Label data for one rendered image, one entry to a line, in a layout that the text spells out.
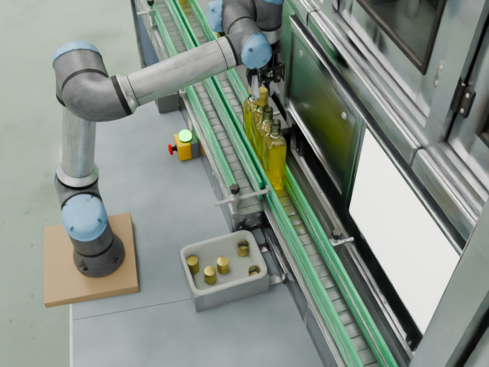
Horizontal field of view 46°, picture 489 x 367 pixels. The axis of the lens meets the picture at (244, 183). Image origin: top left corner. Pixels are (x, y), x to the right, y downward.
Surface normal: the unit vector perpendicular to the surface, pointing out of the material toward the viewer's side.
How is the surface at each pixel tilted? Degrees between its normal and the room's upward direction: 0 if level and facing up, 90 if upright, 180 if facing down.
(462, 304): 90
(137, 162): 0
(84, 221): 12
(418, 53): 90
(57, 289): 4
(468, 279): 90
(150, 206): 0
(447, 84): 90
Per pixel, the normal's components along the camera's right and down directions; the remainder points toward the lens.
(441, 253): -0.94, 0.24
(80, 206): 0.04, -0.51
